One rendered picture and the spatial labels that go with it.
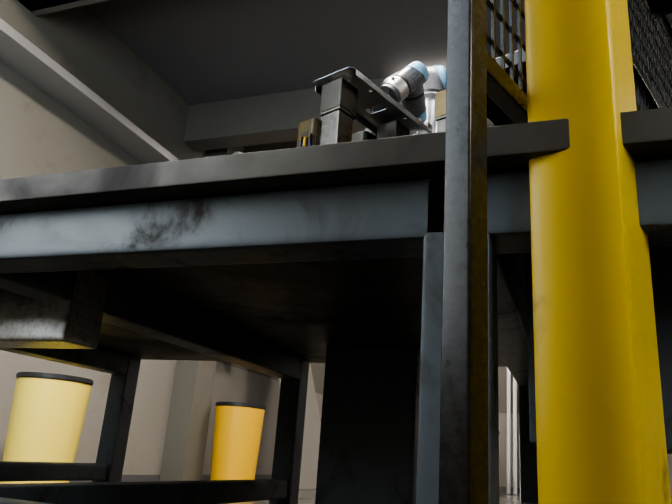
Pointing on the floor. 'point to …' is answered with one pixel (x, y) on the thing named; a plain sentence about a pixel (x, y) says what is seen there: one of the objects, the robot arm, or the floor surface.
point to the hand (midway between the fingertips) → (353, 128)
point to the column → (369, 426)
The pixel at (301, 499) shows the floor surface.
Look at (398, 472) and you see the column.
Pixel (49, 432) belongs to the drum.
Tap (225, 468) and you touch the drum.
